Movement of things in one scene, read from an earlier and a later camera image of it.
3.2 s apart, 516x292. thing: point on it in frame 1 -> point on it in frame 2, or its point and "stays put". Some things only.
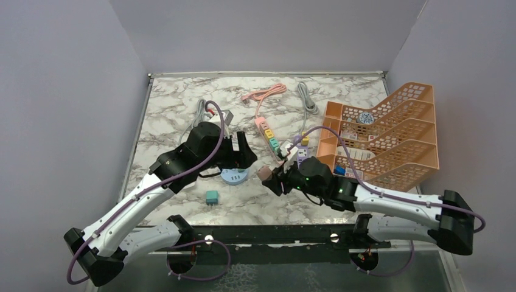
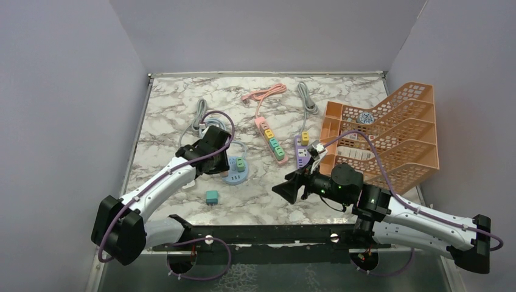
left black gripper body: [226, 157] -> [220, 163]
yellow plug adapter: [268, 134] stays put
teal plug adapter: [274, 142] stays put
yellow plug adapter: [305, 142] stays put
